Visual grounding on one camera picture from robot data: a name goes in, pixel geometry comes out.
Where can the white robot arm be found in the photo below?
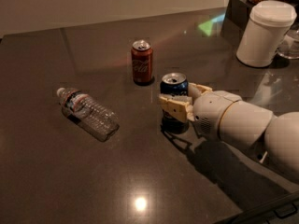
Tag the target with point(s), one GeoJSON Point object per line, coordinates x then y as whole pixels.
{"type": "Point", "coordinates": [272, 141]}

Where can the clear glass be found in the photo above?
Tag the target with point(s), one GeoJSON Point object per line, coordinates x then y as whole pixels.
{"type": "Point", "coordinates": [289, 47]}

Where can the black drawer handle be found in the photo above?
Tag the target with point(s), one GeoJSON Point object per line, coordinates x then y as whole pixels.
{"type": "Point", "coordinates": [286, 210]}

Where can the white lidded container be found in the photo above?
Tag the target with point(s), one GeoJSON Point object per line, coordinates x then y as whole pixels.
{"type": "Point", "coordinates": [268, 23]}

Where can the clear plastic water bottle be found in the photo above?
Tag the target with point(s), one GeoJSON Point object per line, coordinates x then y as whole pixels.
{"type": "Point", "coordinates": [87, 113]}

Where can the red coca-cola can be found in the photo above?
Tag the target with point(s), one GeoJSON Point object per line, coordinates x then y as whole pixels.
{"type": "Point", "coordinates": [141, 54]}

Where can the blue pepsi can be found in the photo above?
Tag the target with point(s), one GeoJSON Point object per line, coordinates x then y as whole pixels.
{"type": "Point", "coordinates": [174, 84]}

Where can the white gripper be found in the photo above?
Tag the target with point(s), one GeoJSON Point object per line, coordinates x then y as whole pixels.
{"type": "Point", "coordinates": [210, 110]}

